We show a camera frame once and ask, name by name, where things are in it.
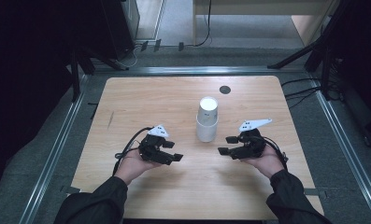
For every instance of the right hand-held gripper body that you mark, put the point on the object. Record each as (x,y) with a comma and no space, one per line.
(251,144)

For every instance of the stack of white paper cups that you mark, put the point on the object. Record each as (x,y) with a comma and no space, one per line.
(207,124)

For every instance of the grey tape strip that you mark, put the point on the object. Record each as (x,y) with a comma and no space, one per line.
(314,192)
(70,189)

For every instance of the black cabinet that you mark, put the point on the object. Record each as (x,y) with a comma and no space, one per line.
(117,25)

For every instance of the small black floor bracket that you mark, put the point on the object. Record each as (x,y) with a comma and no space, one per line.
(144,46)
(181,46)
(157,45)

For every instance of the dark curtain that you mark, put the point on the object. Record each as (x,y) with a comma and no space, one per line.
(367,46)
(24,77)

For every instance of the black metal stand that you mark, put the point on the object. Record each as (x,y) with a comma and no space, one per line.
(326,81)
(75,77)

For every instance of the person's left hand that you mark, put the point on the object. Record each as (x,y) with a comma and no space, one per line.
(133,166)

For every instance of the light wooden desk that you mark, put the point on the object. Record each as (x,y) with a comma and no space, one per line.
(251,7)

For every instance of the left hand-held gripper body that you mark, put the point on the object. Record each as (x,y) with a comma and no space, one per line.
(150,147)

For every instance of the person's right hand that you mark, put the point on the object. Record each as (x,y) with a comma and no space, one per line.
(267,163)

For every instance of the metal floor rail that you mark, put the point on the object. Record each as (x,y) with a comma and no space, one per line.
(348,149)
(205,70)
(54,155)

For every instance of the black round table grommet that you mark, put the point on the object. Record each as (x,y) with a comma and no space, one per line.
(225,90)

